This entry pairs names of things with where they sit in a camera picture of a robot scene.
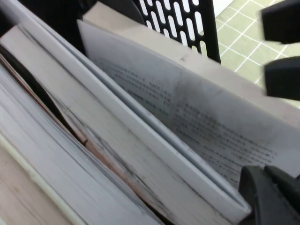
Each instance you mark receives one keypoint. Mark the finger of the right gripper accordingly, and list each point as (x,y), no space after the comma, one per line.
(283,77)
(283,21)

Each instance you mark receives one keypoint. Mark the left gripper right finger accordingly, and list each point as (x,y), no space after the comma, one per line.
(287,182)

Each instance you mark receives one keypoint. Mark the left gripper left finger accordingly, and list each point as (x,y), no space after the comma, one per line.
(257,201)

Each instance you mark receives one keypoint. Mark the white self-driving book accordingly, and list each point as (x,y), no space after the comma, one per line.
(187,105)

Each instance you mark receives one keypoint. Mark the black perforated book holder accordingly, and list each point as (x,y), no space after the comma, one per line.
(212,28)

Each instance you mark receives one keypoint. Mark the white book orange band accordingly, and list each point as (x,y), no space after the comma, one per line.
(47,152)

